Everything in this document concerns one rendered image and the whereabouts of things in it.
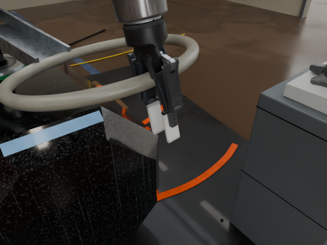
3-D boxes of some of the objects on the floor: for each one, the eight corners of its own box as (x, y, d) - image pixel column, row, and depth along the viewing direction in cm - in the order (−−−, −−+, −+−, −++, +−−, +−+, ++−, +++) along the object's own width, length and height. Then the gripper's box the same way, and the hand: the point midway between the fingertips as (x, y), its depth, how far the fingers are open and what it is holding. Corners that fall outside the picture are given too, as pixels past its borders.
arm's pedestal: (270, 178, 173) (309, 57, 126) (354, 235, 141) (449, 102, 94) (215, 221, 148) (240, 91, 101) (303, 302, 116) (398, 167, 69)
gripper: (193, 13, 42) (208, 142, 53) (135, 14, 55) (156, 117, 66) (154, 25, 39) (179, 160, 50) (101, 24, 52) (130, 130, 63)
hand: (163, 122), depth 56 cm, fingers closed on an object, 4 cm apart
